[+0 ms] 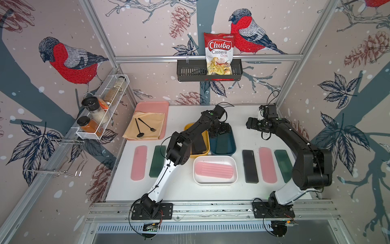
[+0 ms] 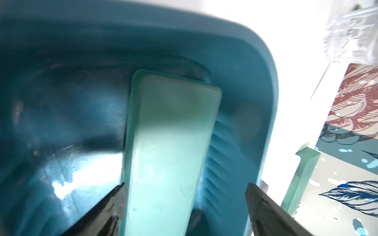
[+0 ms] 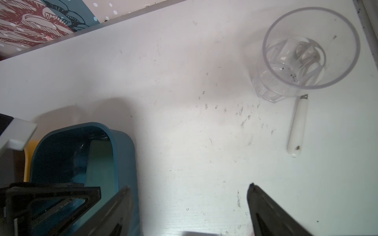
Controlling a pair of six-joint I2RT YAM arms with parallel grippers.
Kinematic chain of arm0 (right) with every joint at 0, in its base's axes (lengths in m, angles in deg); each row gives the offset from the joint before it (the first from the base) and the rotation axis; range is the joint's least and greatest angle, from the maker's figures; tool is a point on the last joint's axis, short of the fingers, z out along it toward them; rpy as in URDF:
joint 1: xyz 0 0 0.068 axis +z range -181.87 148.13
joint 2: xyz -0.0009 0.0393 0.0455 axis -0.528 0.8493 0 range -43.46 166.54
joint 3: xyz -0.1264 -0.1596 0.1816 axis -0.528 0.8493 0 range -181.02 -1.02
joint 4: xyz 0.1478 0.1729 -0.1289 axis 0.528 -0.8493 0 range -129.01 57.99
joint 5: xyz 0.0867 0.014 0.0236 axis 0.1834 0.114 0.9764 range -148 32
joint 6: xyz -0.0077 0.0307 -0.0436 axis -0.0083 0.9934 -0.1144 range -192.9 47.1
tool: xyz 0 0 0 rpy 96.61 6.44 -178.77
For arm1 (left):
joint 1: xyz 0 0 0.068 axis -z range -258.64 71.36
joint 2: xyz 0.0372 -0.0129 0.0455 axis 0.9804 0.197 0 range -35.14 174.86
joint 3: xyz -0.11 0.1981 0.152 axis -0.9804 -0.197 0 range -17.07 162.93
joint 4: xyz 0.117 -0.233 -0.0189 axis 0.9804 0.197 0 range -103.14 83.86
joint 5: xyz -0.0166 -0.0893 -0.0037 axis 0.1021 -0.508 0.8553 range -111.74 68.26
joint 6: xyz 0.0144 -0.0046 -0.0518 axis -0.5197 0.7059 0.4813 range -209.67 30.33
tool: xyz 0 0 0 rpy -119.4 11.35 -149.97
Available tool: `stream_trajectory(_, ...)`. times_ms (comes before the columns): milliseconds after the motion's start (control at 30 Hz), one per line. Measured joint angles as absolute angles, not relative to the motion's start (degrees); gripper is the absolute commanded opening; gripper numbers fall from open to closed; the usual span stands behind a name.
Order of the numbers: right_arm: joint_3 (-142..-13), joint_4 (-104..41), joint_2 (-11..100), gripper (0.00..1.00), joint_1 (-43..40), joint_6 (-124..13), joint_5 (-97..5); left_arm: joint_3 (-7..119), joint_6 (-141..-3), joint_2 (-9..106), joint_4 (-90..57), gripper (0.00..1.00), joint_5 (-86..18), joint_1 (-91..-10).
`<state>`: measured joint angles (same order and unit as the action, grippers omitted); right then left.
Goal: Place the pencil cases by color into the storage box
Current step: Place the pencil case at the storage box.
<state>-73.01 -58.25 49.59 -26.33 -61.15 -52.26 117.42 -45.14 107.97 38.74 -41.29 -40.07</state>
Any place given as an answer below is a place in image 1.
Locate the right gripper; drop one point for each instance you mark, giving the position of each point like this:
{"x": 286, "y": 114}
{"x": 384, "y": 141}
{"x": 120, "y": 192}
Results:
{"x": 253, "y": 124}

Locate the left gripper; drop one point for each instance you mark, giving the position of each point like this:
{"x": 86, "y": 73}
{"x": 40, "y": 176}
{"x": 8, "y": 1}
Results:
{"x": 224, "y": 129}

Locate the black pencil case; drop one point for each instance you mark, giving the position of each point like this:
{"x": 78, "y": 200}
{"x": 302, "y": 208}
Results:
{"x": 250, "y": 168}
{"x": 198, "y": 145}

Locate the pink pencil case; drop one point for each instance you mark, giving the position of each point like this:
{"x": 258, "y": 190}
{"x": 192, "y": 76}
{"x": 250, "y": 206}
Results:
{"x": 267, "y": 165}
{"x": 214, "y": 170}
{"x": 139, "y": 163}

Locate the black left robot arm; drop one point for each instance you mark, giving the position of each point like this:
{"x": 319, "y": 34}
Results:
{"x": 178, "y": 153}

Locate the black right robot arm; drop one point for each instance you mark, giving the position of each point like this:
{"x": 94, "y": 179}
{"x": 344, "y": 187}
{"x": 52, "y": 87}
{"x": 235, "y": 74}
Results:
{"x": 312, "y": 169}

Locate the yellow storage box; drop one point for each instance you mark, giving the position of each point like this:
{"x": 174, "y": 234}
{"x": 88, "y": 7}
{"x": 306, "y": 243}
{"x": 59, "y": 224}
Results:
{"x": 206, "y": 140}

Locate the dark teal storage box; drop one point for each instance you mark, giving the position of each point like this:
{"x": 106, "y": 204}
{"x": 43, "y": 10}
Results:
{"x": 222, "y": 141}

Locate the white storage box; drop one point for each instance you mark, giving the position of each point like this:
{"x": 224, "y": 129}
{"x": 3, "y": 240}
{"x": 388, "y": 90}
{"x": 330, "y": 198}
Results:
{"x": 210, "y": 181}

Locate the pink tray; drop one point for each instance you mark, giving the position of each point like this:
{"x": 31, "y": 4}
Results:
{"x": 155, "y": 107}

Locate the tan cloth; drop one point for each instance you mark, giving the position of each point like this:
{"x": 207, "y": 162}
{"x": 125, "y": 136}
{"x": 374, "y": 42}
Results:
{"x": 155, "y": 120}

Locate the black spoon right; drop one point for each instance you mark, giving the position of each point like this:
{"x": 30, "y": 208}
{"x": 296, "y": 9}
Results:
{"x": 151, "y": 128}

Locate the black spoon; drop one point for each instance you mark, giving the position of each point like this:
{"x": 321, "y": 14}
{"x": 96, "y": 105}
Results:
{"x": 140, "y": 134}
{"x": 151, "y": 128}

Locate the black spoon left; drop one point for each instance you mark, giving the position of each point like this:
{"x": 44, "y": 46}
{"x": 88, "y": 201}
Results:
{"x": 140, "y": 134}

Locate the Chuba cassava chips bag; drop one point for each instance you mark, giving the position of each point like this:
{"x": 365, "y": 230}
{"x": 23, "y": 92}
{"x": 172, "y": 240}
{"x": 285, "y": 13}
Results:
{"x": 219, "y": 51}

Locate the tan spice jar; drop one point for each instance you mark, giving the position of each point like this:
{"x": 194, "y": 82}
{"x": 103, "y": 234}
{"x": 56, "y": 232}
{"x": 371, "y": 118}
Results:
{"x": 119, "y": 86}

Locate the black lid spice grinder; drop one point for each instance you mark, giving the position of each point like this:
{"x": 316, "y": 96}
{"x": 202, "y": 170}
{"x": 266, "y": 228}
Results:
{"x": 98, "y": 114}

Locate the orange spice jar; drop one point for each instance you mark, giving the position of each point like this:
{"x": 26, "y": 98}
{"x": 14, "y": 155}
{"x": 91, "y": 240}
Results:
{"x": 89, "y": 125}

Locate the black wire basket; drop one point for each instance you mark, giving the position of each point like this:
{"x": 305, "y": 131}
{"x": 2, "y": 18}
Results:
{"x": 196, "y": 70}

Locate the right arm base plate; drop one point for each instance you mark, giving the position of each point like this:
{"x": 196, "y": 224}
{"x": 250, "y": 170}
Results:
{"x": 263, "y": 210}

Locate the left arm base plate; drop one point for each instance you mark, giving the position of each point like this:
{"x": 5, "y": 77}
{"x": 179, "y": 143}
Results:
{"x": 164, "y": 212}

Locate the white wire spice rack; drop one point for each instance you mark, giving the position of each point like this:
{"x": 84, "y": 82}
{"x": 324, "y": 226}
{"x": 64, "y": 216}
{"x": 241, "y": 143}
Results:
{"x": 109, "y": 109}

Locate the metal wire hook rack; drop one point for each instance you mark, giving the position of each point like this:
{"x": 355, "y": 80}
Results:
{"x": 69, "y": 159}

